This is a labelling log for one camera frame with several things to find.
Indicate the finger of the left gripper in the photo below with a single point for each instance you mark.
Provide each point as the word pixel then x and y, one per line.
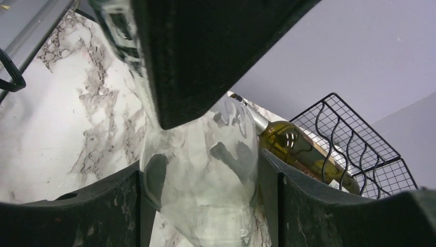
pixel 211 51

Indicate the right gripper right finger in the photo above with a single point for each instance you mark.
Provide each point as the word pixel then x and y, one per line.
pixel 302 211

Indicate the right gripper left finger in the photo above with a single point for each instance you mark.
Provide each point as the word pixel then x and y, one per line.
pixel 104 213

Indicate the black wire wine rack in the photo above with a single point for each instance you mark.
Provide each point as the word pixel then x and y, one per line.
pixel 378 168

